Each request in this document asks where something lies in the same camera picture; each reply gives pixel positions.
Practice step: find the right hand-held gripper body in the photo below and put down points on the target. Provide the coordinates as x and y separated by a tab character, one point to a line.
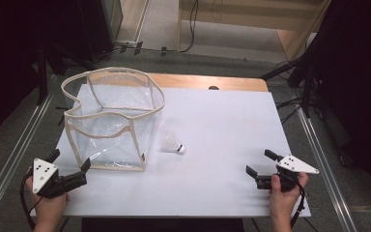
294	165

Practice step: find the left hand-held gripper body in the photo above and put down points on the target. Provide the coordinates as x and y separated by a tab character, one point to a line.
44	174

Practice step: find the clear plastic bag beige trim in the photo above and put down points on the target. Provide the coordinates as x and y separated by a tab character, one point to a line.
116	151

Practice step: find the white shuttlecock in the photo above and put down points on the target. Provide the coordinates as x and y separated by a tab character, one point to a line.
174	144

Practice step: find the person's left hand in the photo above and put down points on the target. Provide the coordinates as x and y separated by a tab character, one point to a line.
49	208

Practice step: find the person's right hand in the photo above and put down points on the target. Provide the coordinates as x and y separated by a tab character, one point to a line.
283	201

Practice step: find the white board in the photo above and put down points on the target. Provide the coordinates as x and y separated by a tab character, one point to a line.
225	141

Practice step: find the black metal stand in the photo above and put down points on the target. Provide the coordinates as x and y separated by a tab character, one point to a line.
42	74
304	77

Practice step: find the dark curtain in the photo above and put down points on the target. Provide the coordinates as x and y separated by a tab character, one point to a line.
3	58
360	80

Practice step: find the wooden table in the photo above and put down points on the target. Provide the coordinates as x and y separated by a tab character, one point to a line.
186	82

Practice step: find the black cabinet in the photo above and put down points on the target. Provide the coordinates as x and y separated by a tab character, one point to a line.
96	25

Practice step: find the light wooden shelf unit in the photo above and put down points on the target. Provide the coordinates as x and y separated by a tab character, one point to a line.
254	13

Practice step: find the metal floor rail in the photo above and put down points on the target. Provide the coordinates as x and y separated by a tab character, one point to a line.
16	146
327	170

